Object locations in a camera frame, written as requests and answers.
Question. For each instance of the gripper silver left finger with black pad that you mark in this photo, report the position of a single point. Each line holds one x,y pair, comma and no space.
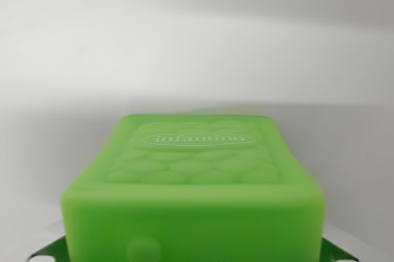
46,246

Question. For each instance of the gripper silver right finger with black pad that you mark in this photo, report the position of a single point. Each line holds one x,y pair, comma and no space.
341,248

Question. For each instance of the green soft toy cube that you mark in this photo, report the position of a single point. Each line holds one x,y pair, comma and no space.
194,200

